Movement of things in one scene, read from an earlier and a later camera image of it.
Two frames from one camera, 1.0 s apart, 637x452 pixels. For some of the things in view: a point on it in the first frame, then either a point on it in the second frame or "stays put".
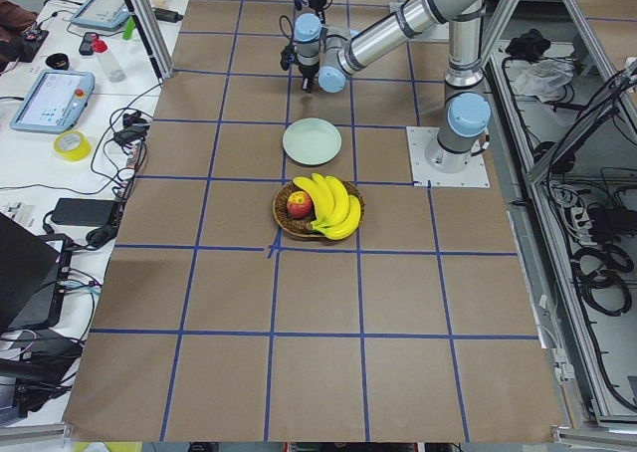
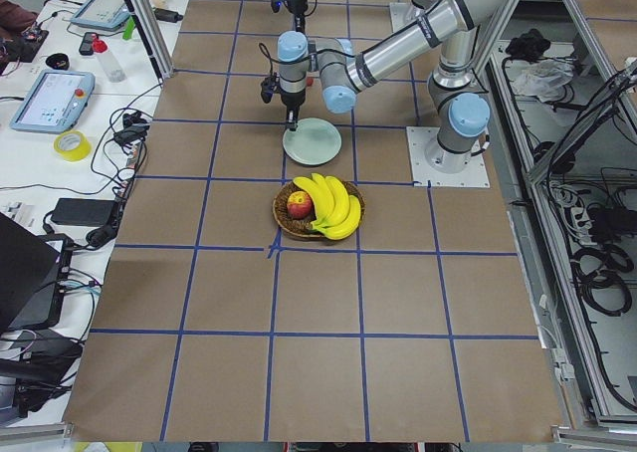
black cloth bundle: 530,45 stays put
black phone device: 86,47 stays put
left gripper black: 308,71 -> 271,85
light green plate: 312,141 stays put
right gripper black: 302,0 -> 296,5
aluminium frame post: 145,24 stays put
